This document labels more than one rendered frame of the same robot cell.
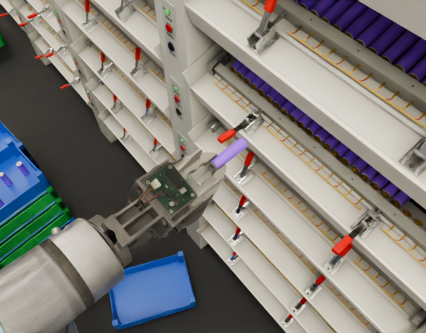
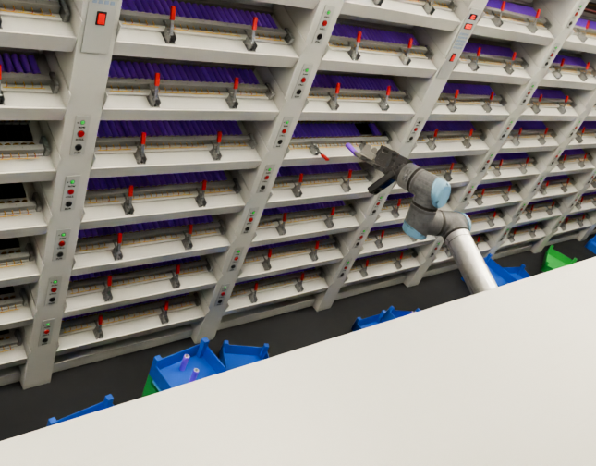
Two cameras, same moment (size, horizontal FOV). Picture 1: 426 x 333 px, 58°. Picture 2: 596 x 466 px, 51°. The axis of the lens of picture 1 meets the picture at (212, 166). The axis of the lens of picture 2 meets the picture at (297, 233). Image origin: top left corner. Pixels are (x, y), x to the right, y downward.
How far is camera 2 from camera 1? 2.19 m
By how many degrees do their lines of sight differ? 68
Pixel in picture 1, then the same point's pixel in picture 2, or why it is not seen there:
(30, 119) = not seen: outside the picture
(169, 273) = (232, 365)
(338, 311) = (339, 221)
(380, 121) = (370, 105)
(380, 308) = (363, 186)
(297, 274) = (320, 226)
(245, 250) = (273, 264)
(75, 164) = not seen: hidden behind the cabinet
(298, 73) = (347, 107)
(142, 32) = (235, 156)
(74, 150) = (42, 423)
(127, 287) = not seen: hidden behind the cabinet
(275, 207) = (315, 191)
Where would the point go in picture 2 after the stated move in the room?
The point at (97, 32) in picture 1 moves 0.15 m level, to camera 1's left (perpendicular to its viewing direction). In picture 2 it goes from (138, 208) to (124, 234)
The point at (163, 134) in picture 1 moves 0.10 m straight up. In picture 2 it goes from (205, 242) to (212, 221)
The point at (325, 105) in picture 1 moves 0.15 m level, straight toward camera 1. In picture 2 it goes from (361, 110) to (396, 129)
